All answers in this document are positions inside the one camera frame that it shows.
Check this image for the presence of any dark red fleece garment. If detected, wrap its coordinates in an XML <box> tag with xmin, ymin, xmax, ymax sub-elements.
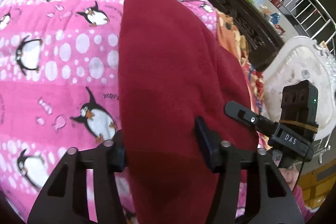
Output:
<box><xmin>118</xmin><ymin>0</ymin><xmax>259</xmax><ymax>223</ymax></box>

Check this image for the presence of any orange cartoon blanket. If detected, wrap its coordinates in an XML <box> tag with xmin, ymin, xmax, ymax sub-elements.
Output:
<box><xmin>215</xmin><ymin>11</ymin><xmax>274</xmax><ymax>151</ymax></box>

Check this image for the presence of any white upholstered chair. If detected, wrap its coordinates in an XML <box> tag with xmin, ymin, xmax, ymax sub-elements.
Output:
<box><xmin>262</xmin><ymin>36</ymin><xmax>335</xmax><ymax>142</ymax></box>

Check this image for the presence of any dark carved wooden nightstand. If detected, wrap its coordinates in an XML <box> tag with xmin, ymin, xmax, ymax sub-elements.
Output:
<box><xmin>209</xmin><ymin>0</ymin><xmax>284</xmax><ymax>72</ymax></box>

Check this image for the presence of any metal railing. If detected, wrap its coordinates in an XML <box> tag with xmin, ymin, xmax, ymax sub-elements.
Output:
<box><xmin>270</xmin><ymin>0</ymin><xmax>335</xmax><ymax>55</ymax></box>

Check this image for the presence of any pink penguin blanket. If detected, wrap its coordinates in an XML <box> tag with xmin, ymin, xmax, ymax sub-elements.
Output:
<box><xmin>0</xmin><ymin>0</ymin><xmax>263</xmax><ymax>224</ymax></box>

